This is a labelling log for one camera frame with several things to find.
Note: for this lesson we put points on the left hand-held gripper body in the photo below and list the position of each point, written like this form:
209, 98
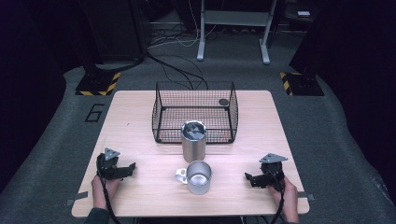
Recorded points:
107, 166

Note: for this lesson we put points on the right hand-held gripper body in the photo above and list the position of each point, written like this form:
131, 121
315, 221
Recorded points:
274, 171

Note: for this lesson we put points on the tall steel tumbler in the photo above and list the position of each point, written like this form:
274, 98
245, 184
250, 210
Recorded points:
193, 146

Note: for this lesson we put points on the person's left hand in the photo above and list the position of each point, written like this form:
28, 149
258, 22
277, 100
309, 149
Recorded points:
100, 191

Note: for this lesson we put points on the person's right hand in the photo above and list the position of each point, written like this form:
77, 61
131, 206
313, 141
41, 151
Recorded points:
289, 199

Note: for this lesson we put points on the grey tape strip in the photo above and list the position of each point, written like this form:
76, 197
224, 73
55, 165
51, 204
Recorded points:
306, 195
77, 196

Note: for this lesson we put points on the black yellow striped stand base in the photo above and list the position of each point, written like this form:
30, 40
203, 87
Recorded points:
303, 84
96, 84

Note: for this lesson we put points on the small black round disc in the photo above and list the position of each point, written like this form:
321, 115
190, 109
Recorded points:
223, 102

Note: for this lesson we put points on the white metal stand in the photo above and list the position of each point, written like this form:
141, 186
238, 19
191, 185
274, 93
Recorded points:
236, 18

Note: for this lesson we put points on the small white box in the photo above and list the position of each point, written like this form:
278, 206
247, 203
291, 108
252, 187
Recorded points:
304, 13

